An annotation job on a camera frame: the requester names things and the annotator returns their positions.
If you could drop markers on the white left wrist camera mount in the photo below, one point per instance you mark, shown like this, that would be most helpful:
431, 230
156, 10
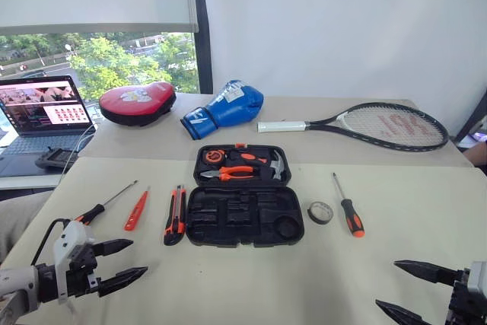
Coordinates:
70, 234

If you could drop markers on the black tennis racket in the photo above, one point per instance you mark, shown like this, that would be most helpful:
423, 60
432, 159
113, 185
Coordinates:
395, 125

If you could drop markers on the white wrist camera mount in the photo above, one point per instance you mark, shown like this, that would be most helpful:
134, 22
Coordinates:
70, 234
478, 275

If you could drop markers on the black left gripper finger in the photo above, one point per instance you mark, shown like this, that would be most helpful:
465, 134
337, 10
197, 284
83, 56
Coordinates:
112, 247
118, 282

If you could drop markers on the black metal stand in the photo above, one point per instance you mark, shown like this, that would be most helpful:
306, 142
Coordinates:
473, 113

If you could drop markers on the blue boxing glove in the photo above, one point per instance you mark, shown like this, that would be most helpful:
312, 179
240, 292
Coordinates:
228, 110

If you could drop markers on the grey open laptop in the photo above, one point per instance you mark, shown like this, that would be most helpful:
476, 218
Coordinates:
42, 106

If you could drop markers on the red black punch pad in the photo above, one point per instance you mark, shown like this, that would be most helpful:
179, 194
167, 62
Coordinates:
137, 102

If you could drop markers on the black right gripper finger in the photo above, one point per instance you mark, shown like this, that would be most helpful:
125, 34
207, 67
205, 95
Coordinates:
403, 317
426, 271

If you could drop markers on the purple lit device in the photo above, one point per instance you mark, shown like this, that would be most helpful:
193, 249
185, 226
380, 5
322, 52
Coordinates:
479, 137

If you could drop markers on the black tool case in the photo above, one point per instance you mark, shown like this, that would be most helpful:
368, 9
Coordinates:
243, 222

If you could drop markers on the grey fabric seat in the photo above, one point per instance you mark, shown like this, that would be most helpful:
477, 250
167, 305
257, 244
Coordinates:
19, 222

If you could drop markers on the large beige table cloth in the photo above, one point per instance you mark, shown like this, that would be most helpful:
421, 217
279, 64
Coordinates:
247, 287

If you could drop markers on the short orange black screwdriver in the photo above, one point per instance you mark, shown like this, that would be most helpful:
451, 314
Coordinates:
249, 158

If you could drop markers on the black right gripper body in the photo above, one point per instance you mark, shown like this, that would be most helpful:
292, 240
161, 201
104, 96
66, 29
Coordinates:
460, 302

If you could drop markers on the white side desk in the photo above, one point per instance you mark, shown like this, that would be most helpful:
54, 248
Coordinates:
23, 183

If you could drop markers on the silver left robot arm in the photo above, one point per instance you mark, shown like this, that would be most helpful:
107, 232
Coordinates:
15, 281

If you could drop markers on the orange black tape measure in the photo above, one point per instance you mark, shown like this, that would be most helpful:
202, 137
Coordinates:
214, 156

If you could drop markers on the steel claw hammer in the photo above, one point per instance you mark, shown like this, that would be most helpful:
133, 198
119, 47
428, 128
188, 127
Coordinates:
277, 167

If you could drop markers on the black handheld controller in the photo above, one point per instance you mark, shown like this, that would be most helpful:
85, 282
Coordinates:
57, 158

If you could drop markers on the orange black utility knife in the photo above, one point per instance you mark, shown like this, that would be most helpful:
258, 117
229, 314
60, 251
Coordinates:
176, 218

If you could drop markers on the person's bare forearm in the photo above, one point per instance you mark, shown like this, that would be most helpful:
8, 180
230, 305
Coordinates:
477, 157

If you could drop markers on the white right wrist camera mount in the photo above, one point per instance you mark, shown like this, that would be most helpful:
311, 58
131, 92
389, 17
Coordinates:
478, 275

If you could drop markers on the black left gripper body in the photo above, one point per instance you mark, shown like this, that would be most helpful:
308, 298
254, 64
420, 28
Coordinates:
81, 268

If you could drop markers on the long shaft screwdriver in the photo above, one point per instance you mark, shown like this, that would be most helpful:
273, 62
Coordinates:
93, 212

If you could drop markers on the narrow beige table cloth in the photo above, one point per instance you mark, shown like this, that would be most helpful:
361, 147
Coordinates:
152, 142

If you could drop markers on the orange tester pen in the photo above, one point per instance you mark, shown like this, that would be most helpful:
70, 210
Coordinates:
136, 211

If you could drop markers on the black window frame post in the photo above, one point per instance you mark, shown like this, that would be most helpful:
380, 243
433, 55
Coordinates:
203, 36

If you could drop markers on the black electrical tape roll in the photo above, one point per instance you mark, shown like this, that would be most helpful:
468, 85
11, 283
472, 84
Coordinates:
315, 217

